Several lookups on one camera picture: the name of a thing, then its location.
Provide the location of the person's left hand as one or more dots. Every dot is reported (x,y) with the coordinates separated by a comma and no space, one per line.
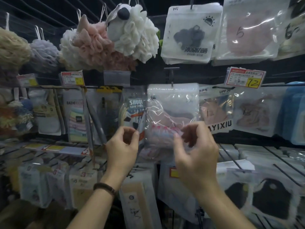
(120,157)

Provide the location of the person's right hand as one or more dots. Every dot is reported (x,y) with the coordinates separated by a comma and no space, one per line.
(200,164)

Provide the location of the row of translucent mask packets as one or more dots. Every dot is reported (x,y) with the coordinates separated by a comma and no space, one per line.
(171,195)

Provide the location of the row of cream mask packets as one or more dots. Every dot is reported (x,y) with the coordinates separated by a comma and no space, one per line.
(138,200)

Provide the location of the black mask packet green sticker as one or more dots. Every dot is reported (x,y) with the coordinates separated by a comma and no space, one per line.
(236,195)

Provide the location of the grey packet pink mask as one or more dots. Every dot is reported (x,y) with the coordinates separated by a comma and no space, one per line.
(214,109)

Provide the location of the clear packet pink mask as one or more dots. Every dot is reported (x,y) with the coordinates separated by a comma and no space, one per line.
(171,104)

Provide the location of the white packet beige mask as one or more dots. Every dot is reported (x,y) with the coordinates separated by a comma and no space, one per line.
(257,114)

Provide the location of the white packet grey mask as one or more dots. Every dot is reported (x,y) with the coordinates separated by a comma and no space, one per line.
(190,52)

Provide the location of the glossy packet pink mask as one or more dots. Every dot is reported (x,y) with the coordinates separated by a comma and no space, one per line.
(250,33)

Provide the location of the cream line-drawing mask packet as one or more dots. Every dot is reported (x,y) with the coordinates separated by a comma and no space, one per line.
(293,33)

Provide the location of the red yellow price tag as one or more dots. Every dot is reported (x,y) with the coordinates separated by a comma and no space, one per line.
(173,172)

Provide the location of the clear tag holder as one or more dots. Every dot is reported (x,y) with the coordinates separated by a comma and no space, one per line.
(240,172)
(116,78)

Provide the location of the row of clear long packets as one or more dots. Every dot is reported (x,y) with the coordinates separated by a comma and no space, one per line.
(107,112)

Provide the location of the row of small white packets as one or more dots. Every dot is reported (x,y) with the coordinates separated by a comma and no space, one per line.
(81,186)

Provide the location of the black white towel packet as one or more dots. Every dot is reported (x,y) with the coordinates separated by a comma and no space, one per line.
(133,109)

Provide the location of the pastel striped towel packet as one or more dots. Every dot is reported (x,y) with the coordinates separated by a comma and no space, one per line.
(77,121)

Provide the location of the white bath mitt packet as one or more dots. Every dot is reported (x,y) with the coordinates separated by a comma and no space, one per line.
(48,124)

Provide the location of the cream cap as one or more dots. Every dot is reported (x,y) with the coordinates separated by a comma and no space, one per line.
(52,219)

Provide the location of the white price tag yellow corner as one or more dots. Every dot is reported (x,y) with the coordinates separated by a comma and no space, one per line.
(71,78)
(238,77)
(27,80)

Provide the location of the multicoloured bath sponge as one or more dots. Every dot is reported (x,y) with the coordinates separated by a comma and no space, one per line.
(19,116)

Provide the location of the pink bath sponge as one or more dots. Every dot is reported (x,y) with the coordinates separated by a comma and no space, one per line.
(93,45)

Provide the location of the beige cap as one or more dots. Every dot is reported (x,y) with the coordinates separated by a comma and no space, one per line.
(19,214)

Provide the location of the white bath sponge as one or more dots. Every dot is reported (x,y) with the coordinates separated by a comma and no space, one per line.
(66,50)

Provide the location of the white fluffy item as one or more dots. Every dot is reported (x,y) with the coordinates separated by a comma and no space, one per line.
(135,38)

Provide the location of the green fluffy item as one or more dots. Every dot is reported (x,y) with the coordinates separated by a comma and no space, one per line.
(160,41)

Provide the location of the grey bath sponge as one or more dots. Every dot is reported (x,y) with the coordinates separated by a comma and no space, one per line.
(44,56)

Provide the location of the beige bath sponge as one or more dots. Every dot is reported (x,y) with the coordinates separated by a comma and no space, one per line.
(13,50)

